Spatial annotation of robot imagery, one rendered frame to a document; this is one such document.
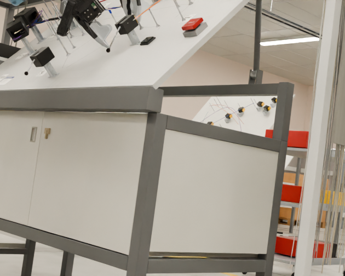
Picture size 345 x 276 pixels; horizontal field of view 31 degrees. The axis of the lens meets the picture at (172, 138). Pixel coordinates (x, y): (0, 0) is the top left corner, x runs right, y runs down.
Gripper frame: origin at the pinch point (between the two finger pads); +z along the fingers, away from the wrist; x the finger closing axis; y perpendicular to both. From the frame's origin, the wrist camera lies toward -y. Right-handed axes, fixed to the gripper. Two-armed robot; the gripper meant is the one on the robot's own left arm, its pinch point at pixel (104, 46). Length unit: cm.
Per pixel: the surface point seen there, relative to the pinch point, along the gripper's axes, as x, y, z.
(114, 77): -11.7, -1.2, 9.1
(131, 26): 6.2, 9.6, 0.5
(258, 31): 30, 39, 30
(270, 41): 908, 22, 163
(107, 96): -19.3, -4.6, 11.8
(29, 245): 58, -101, 46
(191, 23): -7.8, 26.5, 11.6
